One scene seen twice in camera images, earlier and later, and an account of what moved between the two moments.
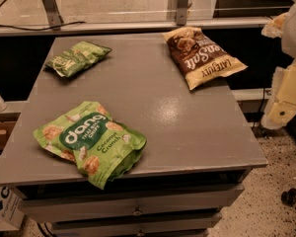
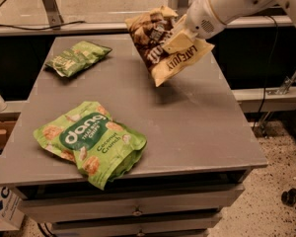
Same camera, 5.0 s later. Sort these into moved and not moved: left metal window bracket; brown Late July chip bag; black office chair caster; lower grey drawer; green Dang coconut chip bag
Moved: brown Late July chip bag
Not moved: black office chair caster; left metal window bracket; green Dang coconut chip bag; lower grey drawer
